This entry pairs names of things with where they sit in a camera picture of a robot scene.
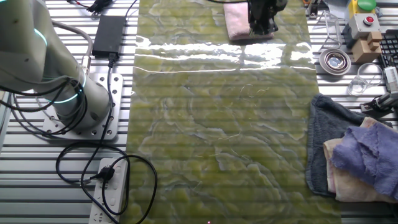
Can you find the black keyboard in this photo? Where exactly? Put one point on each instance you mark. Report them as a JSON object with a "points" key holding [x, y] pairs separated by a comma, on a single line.
{"points": [[390, 46]]}

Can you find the small steel bowl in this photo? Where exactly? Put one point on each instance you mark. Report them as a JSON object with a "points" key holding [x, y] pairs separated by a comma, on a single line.
{"points": [[335, 61]]}

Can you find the grey box red button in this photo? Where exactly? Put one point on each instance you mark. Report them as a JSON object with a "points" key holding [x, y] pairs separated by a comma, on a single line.
{"points": [[362, 26]]}

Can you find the beige cloth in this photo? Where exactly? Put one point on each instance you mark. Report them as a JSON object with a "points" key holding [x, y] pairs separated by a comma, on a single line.
{"points": [[345, 186]]}

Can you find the clear acrylic stand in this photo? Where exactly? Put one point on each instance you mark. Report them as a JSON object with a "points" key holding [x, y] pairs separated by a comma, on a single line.
{"points": [[332, 31]]}

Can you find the green marble pattern mat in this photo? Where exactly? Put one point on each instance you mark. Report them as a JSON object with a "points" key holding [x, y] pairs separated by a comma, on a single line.
{"points": [[217, 124]]}

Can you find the dark grey towel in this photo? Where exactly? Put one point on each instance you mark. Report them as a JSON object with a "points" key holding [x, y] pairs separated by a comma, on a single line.
{"points": [[323, 140]]}

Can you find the purple fluffy cloth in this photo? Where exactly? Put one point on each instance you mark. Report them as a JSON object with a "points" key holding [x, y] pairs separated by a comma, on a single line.
{"points": [[370, 155]]}

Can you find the black power adapter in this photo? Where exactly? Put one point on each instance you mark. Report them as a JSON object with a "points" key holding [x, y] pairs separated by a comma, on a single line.
{"points": [[109, 35]]}

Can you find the clear glass beaker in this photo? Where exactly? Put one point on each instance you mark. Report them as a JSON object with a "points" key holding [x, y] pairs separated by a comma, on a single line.
{"points": [[362, 85]]}

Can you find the pink fluffy cloth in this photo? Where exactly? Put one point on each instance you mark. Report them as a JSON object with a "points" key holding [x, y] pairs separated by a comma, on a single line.
{"points": [[236, 21]]}

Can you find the white power strip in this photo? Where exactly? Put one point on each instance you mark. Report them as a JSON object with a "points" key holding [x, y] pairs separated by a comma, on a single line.
{"points": [[113, 186]]}

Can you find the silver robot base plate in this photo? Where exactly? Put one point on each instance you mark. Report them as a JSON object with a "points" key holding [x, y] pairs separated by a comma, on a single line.
{"points": [[113, 93]]}

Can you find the yellow box green button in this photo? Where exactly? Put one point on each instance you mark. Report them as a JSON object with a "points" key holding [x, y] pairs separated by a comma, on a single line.
{"points": [[367, 4]]}

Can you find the wooden blocks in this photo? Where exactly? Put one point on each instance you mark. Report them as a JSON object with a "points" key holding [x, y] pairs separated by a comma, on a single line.
{"points": [[367, 51]]}

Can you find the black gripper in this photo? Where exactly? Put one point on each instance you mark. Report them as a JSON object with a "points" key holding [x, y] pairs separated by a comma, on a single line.
{"points": [[262, 9]]}

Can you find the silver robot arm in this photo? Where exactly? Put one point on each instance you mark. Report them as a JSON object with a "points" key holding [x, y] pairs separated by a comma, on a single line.
{"points": [[28, 46]]}

